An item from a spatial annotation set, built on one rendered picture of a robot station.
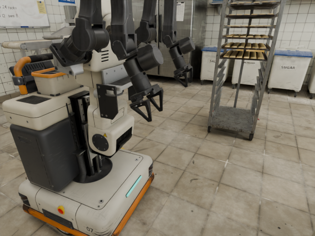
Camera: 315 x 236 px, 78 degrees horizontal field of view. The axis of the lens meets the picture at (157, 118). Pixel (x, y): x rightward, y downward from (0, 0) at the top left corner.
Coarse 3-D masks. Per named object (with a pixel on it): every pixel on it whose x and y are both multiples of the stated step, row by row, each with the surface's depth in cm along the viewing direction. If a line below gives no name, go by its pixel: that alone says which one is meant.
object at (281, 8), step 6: (282, 0) 155; (282, 6) 156; (282, 12) 157; (276, 24) 162; (276, 30) 164; (276, 36) 165; (270, 54) 172; (270, 60) 174; (264, 78) 181; (264, 84) 183; (258, 102) 191; (258, 108) 193; (258, 114) 195; (252, 126) 204; (252, 132) 205
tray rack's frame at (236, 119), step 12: (252, 0) 212; (276, 0) 203; (252, 12) 216; (276, 12) 207; (228, 24) 228; (240, 72) 245; (228, 108) 262; (240, 108) 262; (216, 120) 228; (228, 120) 228; (240, 120) 228
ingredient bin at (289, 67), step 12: (276, 48) 372; (276, 60) 339; (288, 60) 330; (300, 60) 322; (276, 72) 346; (288, 72) 337; (300, 72) 328; (276, 84) 353; (288, 84) 344; (300, 84) 336
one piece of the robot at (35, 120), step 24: (24, 96) 102; (48, 96) 102; (72, 96) 105; (24, 120) 92; (48, 120) 95; (72, 120) 108; (24, 144) 101; (48, 144) 97; (72, 144) 112; (24, 168) 111; (48, 168) 102; (72, 168) 115; (96, 168) 130
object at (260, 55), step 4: (228, 52) 215; (232, 52) 231; (236, 52) 216; (240, 52) 215; (244, 52) 231; (248, 52) 216; (252, 52) 215; (260, 52) 215; (224, 56) 191; (228, 56) 191; (232, 56) 188; (236, 56) 202; (240, 56) 188; (244, 56) 190; (248, 56) 188; (252, 56) 188; (256, 56) 202; (260, 56) 188
